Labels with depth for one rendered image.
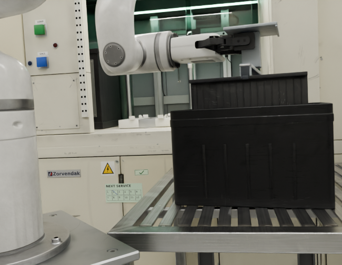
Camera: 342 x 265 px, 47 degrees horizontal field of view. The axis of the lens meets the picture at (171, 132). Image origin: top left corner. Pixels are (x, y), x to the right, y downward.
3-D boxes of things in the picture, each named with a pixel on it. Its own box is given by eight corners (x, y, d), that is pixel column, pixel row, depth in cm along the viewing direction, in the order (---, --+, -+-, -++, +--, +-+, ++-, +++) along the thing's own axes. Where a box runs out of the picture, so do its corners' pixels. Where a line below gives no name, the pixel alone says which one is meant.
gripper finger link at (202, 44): (193, 50, 80) (220, 49, 80) (195, 44, 73) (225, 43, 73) (192, 44, 80) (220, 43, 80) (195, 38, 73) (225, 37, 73)
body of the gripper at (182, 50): (178, 70, 88) (227, 66, 85) (163, 67, 79) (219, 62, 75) (176, 37, 88) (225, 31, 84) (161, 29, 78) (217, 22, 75)
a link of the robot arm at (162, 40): (168, 73, 89) (181, 72, 88) (156, 70, 80) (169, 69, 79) (167, 36, 88) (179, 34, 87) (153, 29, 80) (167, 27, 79)
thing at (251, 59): (218, 174, 95) (212, 43, 93) (306, 175, 89) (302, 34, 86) (193, 199, 71) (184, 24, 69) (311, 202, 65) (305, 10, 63)
